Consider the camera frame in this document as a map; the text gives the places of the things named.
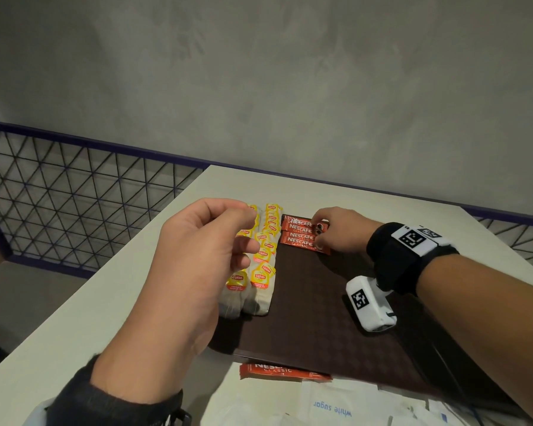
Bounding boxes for person's right hand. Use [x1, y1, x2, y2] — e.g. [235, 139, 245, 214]
[310, 206, 384, 256]

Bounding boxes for person's left hand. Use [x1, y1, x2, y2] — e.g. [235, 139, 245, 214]
[90, 198, 261, 405]

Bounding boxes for brown plastic tray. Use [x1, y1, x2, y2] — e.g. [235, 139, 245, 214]
[207, 212, 533, 418]

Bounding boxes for white sugar sachets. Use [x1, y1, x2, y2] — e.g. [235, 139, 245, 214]
[200, 376, 516, 426]

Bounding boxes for person's right forearm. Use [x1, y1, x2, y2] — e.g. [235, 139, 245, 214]
[416, 254, 533, 424]

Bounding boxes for black right wrist band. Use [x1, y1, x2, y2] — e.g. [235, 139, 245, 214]
[366, 222, 461, 298]

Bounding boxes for black wrist band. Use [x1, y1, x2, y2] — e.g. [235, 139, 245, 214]
[24, 354, 192, 426]
[366, 222, 461, 298]

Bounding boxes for black left wrist band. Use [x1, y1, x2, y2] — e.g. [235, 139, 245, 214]
[24, 354, 192, 426]

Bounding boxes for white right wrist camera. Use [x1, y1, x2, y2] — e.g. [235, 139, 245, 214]
[345, 275, 399, 333]

